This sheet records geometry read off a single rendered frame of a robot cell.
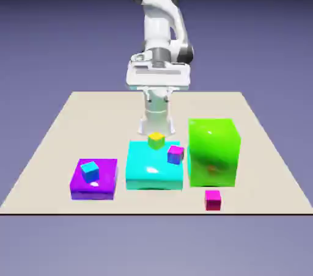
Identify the small light blue cube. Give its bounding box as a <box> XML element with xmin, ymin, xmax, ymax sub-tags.
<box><xmin>79</xmin><ymin>161</ymin><xmax>100</xmax><ymax>184</ymax></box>

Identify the small purple cube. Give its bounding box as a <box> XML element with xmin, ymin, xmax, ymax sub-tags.
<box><xmin>167</xmin><ymin>145</ymin><xmax>185</xmax><ymax>166</ymax></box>

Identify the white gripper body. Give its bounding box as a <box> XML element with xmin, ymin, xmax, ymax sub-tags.
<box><xmin>126</xmin><ymin>61</ymin><xmax>191</xmax><ymax>92</ymax></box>

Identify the small magenta cube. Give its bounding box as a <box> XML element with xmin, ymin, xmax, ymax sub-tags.
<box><xmin>204</xmin><ymin>189</ymin><xmax>223</xmax><ymax>211</ymax></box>

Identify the large green box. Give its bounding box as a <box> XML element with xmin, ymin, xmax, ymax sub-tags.
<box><xmin>187</xmin><ymin>117</ymin><xmax>242</xmax><ymax>188</ymax></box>

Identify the small yellow cube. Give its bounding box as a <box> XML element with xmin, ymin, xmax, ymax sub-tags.
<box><xmin>147</xmin><ymin>132</ymin><xmax>166</xmax><ymax>151</ymax></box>

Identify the large purple box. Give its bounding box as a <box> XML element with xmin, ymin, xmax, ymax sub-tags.
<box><xmin>69</xmin><ymin>158</ymin><xmax>119</xmax><ymax>202</ymax></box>

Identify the large cyan box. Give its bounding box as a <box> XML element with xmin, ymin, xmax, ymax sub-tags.
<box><xmin>125</xmin><ymin>140</ymin><xmax>185</xmax><ymax>192</ymax></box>

